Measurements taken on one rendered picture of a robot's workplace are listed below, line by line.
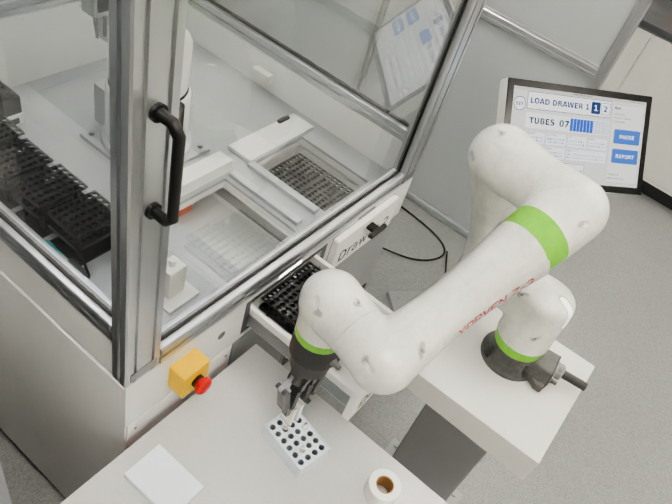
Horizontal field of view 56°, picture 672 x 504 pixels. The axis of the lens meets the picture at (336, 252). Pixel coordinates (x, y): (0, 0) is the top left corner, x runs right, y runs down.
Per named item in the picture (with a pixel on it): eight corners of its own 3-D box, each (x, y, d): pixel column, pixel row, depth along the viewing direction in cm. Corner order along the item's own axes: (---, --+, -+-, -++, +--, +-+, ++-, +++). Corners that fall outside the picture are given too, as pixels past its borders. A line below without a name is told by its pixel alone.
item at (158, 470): (203, 489, 125) (204, 486, 123) (169, 522, 119) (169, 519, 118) (158, 447, 128) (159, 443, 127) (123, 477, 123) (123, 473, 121)
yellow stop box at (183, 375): (209, 381, 133) (213, 361, 128) (184, 402, 128) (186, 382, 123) (192, 365, 134) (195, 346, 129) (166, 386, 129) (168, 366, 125)
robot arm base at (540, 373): (585, 377, 158) (597, 363, 154) (570, 418, 148) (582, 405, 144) (492, 323, 165) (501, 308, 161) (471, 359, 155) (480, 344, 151)
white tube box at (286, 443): (326, 456, 136) (330, 448, 133) (296, 478, 131) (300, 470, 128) (291, 413, 141) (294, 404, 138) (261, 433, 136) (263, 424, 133)
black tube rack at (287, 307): (373, 331, 153) (381, 314, 149) (329, 373, 142) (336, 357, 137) (304, 278, 160) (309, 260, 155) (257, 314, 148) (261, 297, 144)
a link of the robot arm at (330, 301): (344, 246, 107) (292, 268, 100) (393, 298, 101) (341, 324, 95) (325, 299, 116) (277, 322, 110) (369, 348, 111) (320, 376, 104)
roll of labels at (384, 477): (400, 504, 132) (407, 495, 130) (371, 513, 129) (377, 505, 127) (387, 473, 137) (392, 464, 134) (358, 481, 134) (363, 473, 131)
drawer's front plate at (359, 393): (415, 347, 155) (431, 319, 148) (346, 422, 136) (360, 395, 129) (410, 343, 156) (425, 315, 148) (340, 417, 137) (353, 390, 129)
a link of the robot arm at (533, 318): (507, 306, 162) (539, 254, 149) (554, 350, 155) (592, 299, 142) (474, 326, 155) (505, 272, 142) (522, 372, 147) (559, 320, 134)
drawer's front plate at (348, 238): (388, 224, 185) (400, 196, 177) (328, 272, 166) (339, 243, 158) (383, 221, 186) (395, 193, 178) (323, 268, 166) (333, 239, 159)
